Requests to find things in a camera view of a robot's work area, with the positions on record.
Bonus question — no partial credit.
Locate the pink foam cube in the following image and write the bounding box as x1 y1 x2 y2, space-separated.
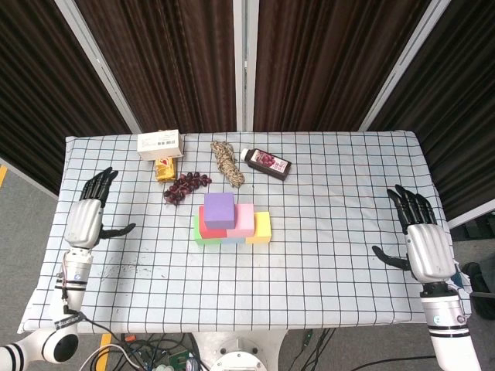
225 203 256 238

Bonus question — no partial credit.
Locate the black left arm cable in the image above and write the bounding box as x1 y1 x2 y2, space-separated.
63 305 135 349

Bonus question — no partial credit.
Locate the coiled beige rope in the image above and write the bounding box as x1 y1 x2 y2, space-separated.
210 140 246 189

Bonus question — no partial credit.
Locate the black chair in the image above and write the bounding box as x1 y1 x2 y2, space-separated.
462 260 495 320

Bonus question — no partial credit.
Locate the bunch of dark grapes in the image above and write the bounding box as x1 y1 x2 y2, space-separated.
163 172 213 207

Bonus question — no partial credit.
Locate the purple foam cube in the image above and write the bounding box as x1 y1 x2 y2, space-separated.
203 192 236 230

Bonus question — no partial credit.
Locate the black floor cable tangle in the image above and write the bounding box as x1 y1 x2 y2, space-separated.
115 332 202 371

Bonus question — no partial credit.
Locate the green foam cube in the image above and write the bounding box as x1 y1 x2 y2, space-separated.
193 214 222 247

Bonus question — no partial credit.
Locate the white floor cable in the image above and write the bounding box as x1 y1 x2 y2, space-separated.
79 342 135 371

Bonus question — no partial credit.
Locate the white black checkered tablecloth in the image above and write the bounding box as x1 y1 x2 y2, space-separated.
17 129 473 335

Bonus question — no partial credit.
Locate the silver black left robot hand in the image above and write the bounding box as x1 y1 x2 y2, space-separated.
63 166 137 249

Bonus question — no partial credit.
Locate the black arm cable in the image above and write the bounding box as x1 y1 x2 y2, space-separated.
63 305 135 349
347 354 436 371

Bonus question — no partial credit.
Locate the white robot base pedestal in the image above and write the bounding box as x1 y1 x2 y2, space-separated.
193 331 287 371

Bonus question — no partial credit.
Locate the yellow foam cube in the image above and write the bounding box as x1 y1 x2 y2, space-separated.
244 211 273 245

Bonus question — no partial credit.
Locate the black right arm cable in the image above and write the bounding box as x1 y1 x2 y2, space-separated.
347 354 436 371

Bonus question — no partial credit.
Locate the dark grape juice bottle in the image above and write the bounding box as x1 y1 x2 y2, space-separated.
240 148 293 182

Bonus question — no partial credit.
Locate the white cardboard box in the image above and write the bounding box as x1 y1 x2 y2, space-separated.
137 128 185 162

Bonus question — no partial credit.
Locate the blue white cloth item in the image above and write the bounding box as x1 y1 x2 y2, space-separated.
450 261 471 289

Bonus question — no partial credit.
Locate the brown pleated curtain panel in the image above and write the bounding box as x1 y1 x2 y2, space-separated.
367 0 495 221
75 0 237 134
0 0 132 194
253 0 432 132

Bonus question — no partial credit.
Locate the grey partition base rail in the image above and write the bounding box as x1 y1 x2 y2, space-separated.
448 210 495 230
0 156 59 200

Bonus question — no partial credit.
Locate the green circuit board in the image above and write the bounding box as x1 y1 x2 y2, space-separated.
167 350 194 367

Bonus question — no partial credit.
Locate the black floor cable bundle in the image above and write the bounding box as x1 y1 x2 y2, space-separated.
288 328 351 371

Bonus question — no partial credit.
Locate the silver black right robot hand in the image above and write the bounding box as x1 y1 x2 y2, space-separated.
371 184 457 283

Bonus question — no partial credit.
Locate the grey metal partition post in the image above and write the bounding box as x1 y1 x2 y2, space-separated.
357 0 463 132
232 0 259 132
53 0 142 134

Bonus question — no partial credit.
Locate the yellow snack box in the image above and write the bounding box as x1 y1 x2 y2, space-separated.
154 156 178 182

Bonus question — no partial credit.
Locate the red foam cube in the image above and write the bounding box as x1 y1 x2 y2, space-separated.
198 206 228 239

